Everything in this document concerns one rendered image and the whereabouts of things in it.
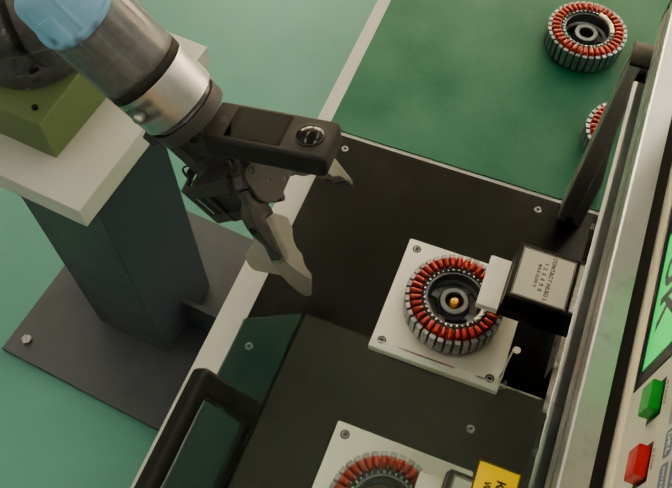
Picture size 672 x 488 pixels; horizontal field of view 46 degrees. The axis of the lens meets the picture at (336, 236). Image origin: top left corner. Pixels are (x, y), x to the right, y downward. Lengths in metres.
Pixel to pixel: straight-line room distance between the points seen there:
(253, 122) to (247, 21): 1.61
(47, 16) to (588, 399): 0.47
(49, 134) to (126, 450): 0.82
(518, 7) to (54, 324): 1.18
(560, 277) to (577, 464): 0.31
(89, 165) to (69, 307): 0.79
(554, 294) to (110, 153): 0.62
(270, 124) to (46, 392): 1.21
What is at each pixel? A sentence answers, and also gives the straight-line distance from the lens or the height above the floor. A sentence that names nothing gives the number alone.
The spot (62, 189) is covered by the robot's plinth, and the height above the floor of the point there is 0.75.
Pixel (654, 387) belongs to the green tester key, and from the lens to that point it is 0.48.
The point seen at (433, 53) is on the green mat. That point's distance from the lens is 1.18.
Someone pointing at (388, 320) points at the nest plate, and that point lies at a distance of 0.91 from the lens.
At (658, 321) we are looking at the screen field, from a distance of 0.53.
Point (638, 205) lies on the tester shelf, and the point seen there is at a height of 1.12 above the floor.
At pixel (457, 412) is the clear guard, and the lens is 0.58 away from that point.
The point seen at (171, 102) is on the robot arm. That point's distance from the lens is 0.67.
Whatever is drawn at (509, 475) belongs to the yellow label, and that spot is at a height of 1.07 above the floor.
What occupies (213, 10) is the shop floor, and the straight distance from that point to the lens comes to 2.34.
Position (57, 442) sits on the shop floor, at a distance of 1.76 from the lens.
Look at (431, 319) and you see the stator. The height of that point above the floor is 0.81.
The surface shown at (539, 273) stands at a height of 0.92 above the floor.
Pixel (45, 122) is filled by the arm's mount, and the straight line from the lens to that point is 1.08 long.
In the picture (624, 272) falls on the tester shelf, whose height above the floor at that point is 1.12.
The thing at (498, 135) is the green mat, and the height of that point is 0.75.
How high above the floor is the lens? 1.61
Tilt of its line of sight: 60 degrees down
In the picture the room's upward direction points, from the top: straight up
